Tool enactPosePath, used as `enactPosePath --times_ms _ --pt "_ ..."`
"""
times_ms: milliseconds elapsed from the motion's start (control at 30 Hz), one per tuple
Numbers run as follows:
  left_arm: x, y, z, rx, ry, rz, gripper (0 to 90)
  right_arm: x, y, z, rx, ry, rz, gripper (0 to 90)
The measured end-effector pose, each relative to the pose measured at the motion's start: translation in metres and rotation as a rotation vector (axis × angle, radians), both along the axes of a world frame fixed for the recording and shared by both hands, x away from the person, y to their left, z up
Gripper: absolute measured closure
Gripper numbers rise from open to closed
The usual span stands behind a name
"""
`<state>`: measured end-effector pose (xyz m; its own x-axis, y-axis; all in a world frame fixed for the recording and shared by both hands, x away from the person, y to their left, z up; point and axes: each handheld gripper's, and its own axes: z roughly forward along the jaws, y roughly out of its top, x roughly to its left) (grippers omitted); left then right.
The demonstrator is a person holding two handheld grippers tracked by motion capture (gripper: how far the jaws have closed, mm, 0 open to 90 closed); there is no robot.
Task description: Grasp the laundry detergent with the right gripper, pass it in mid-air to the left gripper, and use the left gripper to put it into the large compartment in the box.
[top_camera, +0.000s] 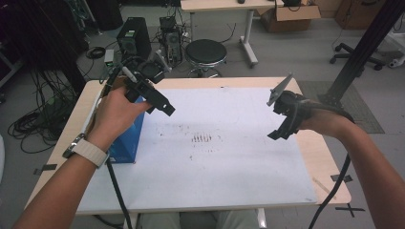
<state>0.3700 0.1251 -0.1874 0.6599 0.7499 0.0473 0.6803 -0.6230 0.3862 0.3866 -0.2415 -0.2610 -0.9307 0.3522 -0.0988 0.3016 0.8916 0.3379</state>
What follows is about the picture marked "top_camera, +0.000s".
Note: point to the person's right hand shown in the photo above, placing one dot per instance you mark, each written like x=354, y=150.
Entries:
x=328, y=122

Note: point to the black metal post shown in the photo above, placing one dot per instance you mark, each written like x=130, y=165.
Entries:
x=363, y=51

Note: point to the black tape cross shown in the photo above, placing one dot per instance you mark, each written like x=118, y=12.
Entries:
x=348, y=210

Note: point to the blue cardboard box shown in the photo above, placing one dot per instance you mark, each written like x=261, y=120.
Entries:
x=127, y=143

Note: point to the small open computer case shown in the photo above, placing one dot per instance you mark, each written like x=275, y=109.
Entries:
x=173, y=38

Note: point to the white-legged wooden desk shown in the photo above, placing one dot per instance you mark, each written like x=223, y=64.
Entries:
x=223, y=4

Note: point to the black tape strip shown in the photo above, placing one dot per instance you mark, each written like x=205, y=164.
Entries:
x=44, y=168

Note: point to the closed cardboard box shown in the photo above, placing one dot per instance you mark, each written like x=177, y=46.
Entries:
x=356, y=16

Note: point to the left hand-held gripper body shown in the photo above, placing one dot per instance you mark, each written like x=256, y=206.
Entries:
x=148, y=70

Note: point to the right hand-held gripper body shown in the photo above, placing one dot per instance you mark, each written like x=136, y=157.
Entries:
x=293, y=105

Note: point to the grey floor mat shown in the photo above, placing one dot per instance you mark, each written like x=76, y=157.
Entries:
x=366, y=120

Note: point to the white table mat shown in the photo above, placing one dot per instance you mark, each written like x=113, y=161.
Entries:
x=207, y=178

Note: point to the black round stool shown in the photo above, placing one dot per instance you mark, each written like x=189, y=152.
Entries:
x=205, y=51

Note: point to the black computer tower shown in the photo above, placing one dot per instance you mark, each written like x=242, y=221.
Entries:
x=137, y=35

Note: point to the person's left leg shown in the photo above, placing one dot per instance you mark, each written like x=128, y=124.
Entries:
x=159, y=222

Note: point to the white table leg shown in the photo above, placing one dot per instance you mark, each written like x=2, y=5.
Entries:
x=135, y=221
x=261, y=218

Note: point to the person's leg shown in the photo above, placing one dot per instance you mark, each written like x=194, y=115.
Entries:
x=237, y=221
x=159, y=222

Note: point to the person's right leg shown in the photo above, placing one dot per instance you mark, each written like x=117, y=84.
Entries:
x=237, y=221

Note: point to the black office chair base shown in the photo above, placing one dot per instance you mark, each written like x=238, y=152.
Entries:
x=371, y=60

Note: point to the open cardboard box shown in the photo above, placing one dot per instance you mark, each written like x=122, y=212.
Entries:
x=286, y=24

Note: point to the small black tape piece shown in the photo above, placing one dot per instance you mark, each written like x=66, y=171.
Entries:
x=340, y=178

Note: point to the white device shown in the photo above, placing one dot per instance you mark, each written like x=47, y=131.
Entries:
x=398, y=60

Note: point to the silver power supply unit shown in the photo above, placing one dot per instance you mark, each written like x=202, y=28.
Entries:
x=109, y=56

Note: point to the person's left hand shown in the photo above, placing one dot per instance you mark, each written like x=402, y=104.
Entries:
x=116, y=117

